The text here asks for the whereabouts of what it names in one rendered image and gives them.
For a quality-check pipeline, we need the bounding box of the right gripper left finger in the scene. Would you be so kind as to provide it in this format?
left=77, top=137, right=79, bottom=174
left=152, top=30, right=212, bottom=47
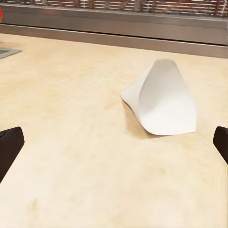
left=0, top=126, right=25, bottom=182

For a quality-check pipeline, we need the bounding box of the paper coffee filter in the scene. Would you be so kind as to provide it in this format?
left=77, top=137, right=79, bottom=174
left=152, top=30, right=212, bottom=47
left=120, top=59, right=196, bottom=135

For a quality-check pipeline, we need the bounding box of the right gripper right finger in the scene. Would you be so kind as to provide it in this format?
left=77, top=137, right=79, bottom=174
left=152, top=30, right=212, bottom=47
left=213, top=126, right=228, bottom=165

